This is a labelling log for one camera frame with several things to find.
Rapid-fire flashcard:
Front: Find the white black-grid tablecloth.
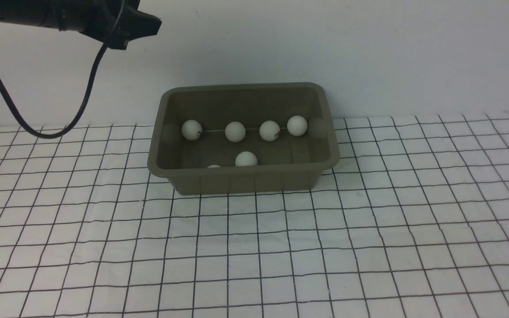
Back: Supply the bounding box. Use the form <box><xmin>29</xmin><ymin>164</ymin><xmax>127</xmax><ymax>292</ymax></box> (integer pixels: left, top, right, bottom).
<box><xmin>0</xmin><ymin>114</ymin><xmax>509</xmax><ymax>318</ymax></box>

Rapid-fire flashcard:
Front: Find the plain white ping-pong ball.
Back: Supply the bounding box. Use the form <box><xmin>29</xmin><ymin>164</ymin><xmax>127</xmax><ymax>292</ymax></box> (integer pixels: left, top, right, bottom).
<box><xmin>235</xmin><ymin>151</ymin><xmax>258</xmax><ymax>167</ymax></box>

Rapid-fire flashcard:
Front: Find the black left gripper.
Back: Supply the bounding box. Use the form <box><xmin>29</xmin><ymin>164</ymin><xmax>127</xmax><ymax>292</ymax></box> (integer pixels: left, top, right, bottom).
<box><xmin>60</xmin><ymin>0</ymin><xmax>162</xmax><ymax>50</ymax></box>

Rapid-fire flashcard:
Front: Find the left camera black cable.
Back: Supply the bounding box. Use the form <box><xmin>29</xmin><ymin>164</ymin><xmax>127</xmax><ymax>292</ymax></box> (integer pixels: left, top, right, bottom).
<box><xmin>0</xmin><ymin>0</ymin><xmax>127</xmax><ymax>140</ymax></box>

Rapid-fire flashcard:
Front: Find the olive green plastic bin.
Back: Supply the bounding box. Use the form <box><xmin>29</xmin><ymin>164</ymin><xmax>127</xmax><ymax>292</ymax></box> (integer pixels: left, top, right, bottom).
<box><xmin>147</xmin><ymin>82</ymin><xmax>340</xmax><ymax>195</ymax></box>

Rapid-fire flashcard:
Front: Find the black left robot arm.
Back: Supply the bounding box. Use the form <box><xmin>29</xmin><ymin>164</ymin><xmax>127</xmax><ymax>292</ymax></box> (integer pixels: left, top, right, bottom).
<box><xmin>0</xmin><ymin>0</ymin><xmax>162</xmax><ymax>50</ymax></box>

